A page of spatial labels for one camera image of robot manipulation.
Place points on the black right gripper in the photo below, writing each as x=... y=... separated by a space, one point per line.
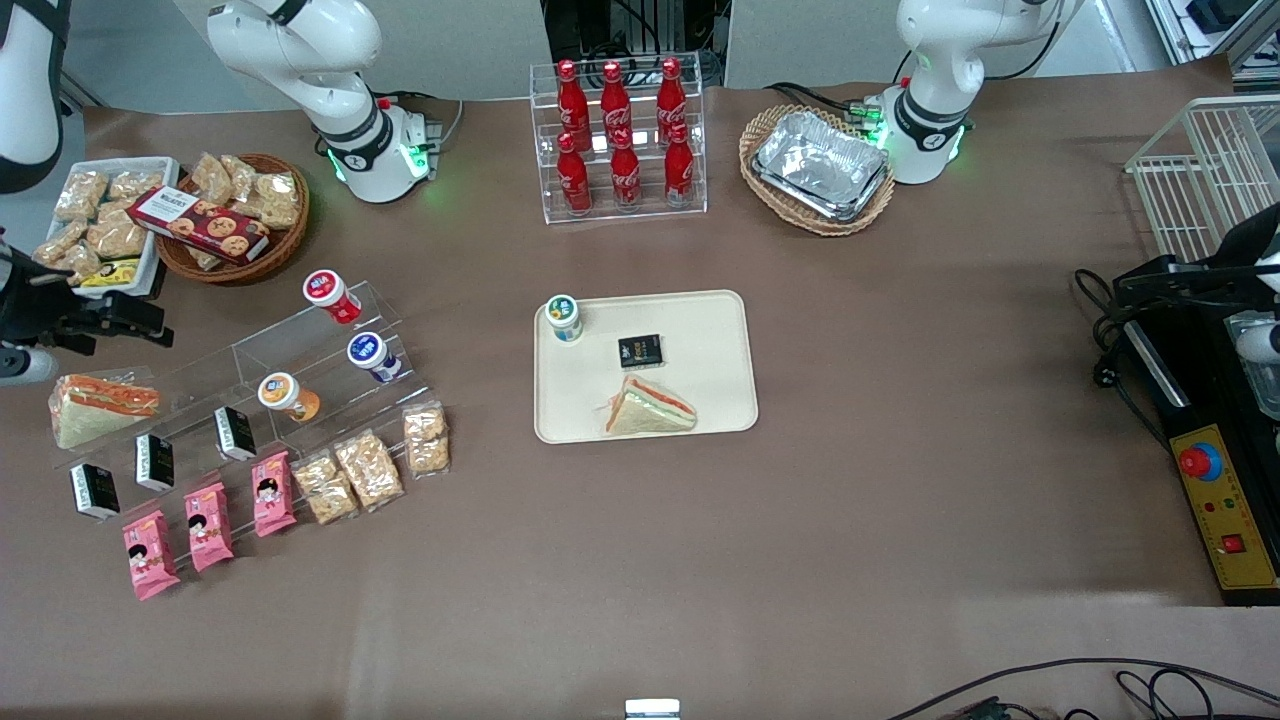
x=28 y=304

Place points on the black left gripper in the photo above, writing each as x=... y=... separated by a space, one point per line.
x=1222 y=272

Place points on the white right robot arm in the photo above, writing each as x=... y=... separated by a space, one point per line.
x=300 y=50

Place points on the red gum bottle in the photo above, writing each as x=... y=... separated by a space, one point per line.
x=331 y=295

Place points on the blue gum bottle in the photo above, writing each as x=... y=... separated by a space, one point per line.
x=373 y=356

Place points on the aluminium foil tray stack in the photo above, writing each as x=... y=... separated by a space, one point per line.
x=820 y=165

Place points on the beige plastic tray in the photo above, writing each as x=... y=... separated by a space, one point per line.
x=700 y=340

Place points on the yellow snack pack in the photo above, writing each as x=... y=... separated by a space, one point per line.
x=112 y=273

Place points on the clear rice cracker pack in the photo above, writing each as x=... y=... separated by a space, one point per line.
x=325 y=488
x=62 y=240
x=135 y=185
x=426 y=438
x=369 y=470
x=82 y=195
x=212 y=178
x=82 y=262
x=240 y=170
x=115 y=235
x=272 y=200

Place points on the clear acrylic tiered stand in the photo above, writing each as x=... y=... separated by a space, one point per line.
x=330 y=410
x=190 y=400

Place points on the wrapped triangle sandwich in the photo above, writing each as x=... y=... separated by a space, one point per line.
x=100 y=408
x=650 y=412

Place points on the red cookie box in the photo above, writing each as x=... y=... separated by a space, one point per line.
x=200 y=225

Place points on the black control box yellow panel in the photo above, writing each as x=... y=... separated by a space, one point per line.
x=1200 y=400

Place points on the black and white carton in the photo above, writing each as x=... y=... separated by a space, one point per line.
x=235 y=433
x=155 y=461
x=95 y=491

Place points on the clear plastic container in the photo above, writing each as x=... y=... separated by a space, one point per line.
x=1262 y=395

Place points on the white rectangular bin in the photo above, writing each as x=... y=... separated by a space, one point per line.
x=150 y=170

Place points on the orange-lid yogurt cup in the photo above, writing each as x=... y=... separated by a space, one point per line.
x=287 y=396

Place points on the brown wicker basket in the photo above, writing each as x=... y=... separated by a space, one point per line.
x=285 y=245

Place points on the red emergency stop button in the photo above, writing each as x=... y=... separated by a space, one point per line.
x=1198 y=461

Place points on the pink snack pack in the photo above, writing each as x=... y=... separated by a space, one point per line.
x=150 y=555
x=272 y=494
x=208 y=527

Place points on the light wicker basket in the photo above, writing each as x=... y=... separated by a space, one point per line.
x=770 y=205

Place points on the red cola bottle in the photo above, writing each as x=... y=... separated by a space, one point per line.
x=573 y=105
x=679 y=170
x=615 y=105
x=671 y=100
x=574 y=180
x=626 y=175

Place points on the small black box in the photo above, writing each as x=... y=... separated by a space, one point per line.
x=640 y=351

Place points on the clear acrylic bottle rack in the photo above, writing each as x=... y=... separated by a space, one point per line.
x=645 y=200

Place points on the black equipment rack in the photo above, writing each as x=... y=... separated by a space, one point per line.
x=640 y=30

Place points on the small silver block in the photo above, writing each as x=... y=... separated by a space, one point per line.
x=652 y=710

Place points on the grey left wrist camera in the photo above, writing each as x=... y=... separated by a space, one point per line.
x=1258 y=343

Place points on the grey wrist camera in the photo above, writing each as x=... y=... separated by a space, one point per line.
x=1258 y=343
x=20 y=366

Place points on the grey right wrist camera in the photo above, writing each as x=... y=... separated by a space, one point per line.
x=20 y=366

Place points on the aluminium frame shelf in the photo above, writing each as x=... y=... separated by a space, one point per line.
x=1215 y=30

